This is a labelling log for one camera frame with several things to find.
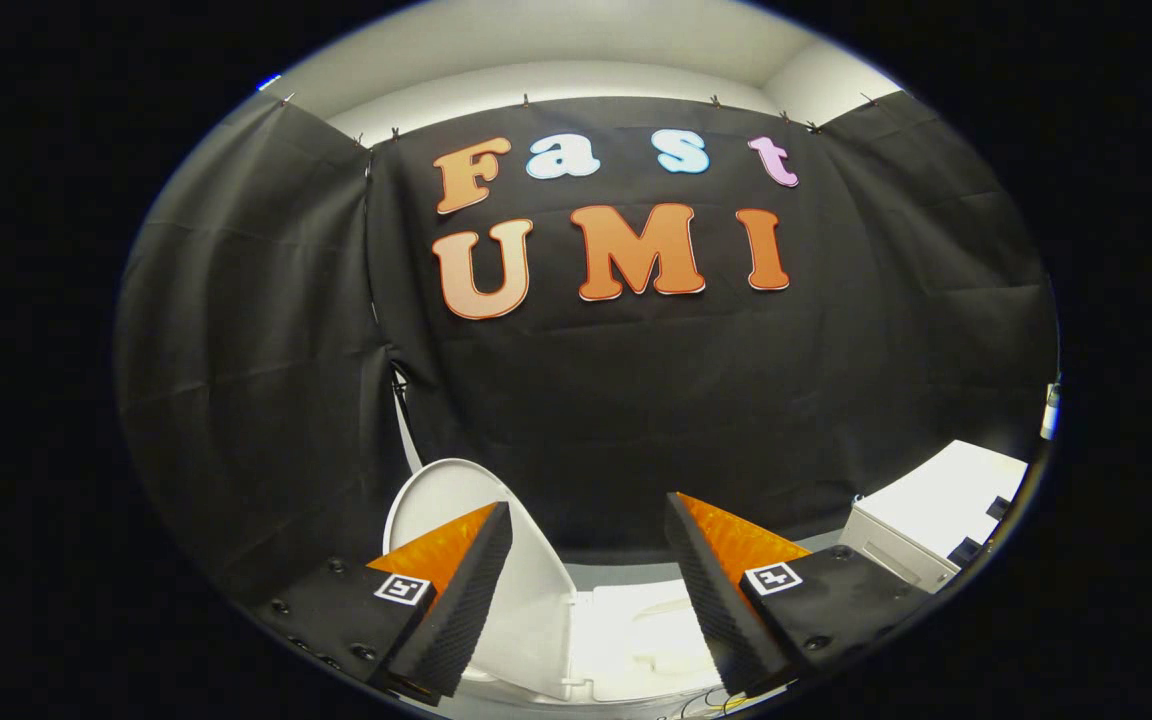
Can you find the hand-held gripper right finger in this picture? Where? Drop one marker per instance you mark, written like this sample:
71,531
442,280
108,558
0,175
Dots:
721,610

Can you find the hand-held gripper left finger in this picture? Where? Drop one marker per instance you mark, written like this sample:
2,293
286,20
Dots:
456,610

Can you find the white pole stand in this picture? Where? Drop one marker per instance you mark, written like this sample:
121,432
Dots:
404,430

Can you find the white drawer cabinet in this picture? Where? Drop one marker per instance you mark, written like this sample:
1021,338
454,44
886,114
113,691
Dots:
936,500

